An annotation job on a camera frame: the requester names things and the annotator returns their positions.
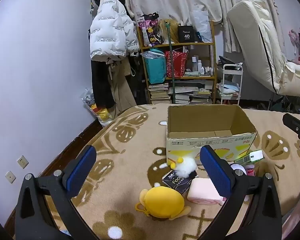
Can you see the white wall socket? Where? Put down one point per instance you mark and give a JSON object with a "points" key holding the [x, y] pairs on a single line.
{"points": [[10, 177], [22, 162]]}

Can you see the green carton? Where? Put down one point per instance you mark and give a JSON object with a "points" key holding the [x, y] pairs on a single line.
{"points": [[252, 156]]}

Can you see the wide pile of books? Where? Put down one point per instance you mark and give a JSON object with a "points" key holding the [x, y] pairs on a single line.
{"points": [[192, 93]]}

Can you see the cream cushion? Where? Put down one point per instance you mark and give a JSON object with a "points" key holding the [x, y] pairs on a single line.
{"points": [[295, 80]]}

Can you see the blond wig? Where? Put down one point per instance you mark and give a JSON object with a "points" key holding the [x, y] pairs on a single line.
{"points": [[173, 31]]}

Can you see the black hanging garment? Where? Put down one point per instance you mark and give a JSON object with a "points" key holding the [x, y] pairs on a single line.
{"points": [[140, 85]]}

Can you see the black tissue pack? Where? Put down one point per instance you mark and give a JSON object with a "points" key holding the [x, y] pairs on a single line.
{"points": [[177, 183]]}

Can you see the teal bag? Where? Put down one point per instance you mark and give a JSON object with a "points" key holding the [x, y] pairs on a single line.
{"points": [[155, 67]]}

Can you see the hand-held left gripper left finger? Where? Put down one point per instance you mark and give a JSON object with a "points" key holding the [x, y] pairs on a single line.
{"points": [[81, 170]]}

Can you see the colourful printed bag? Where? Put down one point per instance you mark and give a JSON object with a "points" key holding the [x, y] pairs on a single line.
{"points": [[150, 30]]}

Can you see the small stack of books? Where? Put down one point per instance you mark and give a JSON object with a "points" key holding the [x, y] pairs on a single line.
{"points": [[158, 93]]}

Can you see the white puffer jacket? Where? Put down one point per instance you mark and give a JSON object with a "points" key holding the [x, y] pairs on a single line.
{"points": [[110, 27]]}

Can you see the white fluffy plush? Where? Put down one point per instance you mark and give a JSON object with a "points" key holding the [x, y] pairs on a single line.
{"points": [[186, 166]]}

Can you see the beige patterned blanket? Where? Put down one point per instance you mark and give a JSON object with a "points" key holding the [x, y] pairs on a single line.
{"points": [[135, 150]]}

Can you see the black box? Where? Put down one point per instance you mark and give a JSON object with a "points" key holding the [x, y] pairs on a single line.
{"points": [[186, 33]]}

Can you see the black hanging coat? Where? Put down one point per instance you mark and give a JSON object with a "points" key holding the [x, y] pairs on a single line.
{"points": [[101, 85]]}

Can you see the red patterned bag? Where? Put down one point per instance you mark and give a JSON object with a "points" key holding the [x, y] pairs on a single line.
{"points": [[180, 63]]}

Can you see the green pole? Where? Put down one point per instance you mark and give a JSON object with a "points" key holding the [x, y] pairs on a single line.
{"points": [[172, 55]]}

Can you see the folded white mattress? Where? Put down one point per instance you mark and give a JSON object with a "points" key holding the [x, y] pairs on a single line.
{"points": [[255, 40]]}

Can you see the white rolling cart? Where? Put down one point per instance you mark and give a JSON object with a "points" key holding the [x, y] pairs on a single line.
{"points": [[233, 76]]}

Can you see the small pink cup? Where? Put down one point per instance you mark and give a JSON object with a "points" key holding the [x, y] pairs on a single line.
{"points": [[250, 170]]}

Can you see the cardboard box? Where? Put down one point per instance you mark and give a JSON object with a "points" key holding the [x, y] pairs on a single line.
{"points": [[190, 120]]}

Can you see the pink desk fan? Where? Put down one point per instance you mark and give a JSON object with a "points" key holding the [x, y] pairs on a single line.
{"points": [[293, 38]]}

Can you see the row of small bottles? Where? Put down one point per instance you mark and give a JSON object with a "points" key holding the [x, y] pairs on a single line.
{"points": [[202, 68]]}

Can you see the clear plastic bag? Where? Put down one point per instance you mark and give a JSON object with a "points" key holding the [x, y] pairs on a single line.
{"points": [[201, 25]]}

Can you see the plastic bag with yellow items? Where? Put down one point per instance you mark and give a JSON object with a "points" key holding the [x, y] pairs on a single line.
{"points": [[100, 112]]}

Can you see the yellow dog plush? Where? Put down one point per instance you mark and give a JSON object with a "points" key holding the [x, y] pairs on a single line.
{"points": [[162, 201]]}

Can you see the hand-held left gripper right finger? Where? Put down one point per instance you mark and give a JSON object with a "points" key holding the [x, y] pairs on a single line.
{"points": [[216, 170]]}

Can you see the folded cloths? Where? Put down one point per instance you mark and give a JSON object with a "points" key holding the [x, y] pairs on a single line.
{"points": [[228, 88]]}

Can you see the wooden shelf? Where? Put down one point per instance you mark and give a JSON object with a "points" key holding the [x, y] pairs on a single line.
{"points": [[212, 55]]}

